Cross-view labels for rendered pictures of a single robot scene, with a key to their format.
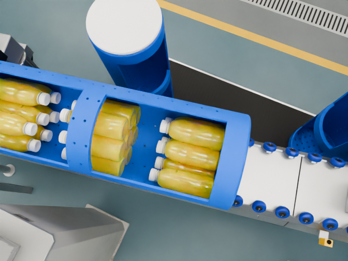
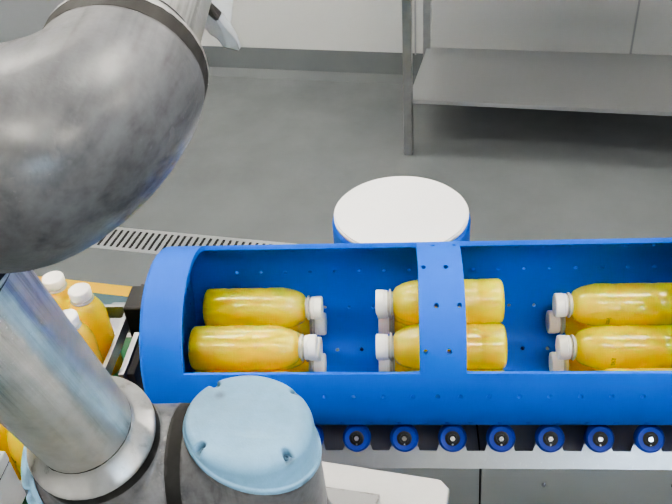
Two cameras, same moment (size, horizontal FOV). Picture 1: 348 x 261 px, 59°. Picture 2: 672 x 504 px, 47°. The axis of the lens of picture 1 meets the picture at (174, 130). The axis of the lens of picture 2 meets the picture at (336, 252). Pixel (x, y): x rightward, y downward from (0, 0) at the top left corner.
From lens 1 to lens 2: 0.83 m
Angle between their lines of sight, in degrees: 39
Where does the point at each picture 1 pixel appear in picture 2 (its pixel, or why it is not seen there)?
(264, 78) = not seen: hidden behind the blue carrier
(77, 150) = (444, 318)
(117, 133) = (498, 296)
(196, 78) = not seen: hidden behind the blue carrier
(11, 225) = (344, 481)
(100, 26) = (363, 224)
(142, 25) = (436, 213)
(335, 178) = not seen: outside the picture
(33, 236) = (401, 490)
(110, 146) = (485, 329)
